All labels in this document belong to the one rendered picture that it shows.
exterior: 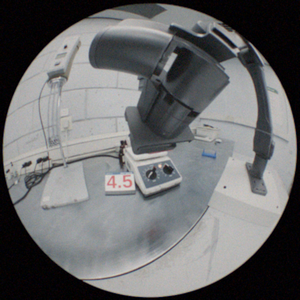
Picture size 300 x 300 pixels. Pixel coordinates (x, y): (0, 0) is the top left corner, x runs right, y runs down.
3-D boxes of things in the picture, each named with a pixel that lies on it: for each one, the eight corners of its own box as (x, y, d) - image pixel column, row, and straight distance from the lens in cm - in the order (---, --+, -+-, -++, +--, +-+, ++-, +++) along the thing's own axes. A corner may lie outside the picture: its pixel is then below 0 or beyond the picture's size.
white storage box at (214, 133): (220, 138, 169) (220, 128, 168) (214, 140, 133) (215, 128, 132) (203, 134, 178) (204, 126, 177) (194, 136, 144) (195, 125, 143)
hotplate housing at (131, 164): (181, 184, 33) (185, 161, 30) (144, 198, 28) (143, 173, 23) (150, 160, 49) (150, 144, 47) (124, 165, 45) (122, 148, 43)
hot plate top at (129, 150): (168, 154, 35) (168, 152, 34) (134, 160, 29) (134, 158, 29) (152, 146, 44) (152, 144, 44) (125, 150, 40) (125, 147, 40)
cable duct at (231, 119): (288, 141, 209) (289, 135, 210) (289, 141, 204) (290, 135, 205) (200, 118, 184) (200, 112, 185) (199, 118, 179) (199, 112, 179)
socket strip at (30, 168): (52, 166, 67) (50, 159, 66) (18, 175, 89) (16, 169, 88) (53, 163, 72) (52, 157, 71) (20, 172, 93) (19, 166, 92)
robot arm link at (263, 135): (267, 159, 32) (248, 44, 38) (252, 150, 34) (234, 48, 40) (270, 154, 38) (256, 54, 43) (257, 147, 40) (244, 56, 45)
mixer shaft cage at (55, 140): (60, 145, 37) (63, 76, 42) (46, 149, 40) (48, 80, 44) (63, 142, 44) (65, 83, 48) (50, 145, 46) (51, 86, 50)
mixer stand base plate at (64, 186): (89, 198, 30) (88, 196, 30) (41, 208, 38) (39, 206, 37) (82, 162, 57) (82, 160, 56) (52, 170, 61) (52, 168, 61)
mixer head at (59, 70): (65, 71, 36) (85, 30, 52) (38, 80, 39) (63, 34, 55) (68, 87, 49) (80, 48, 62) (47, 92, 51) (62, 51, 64)
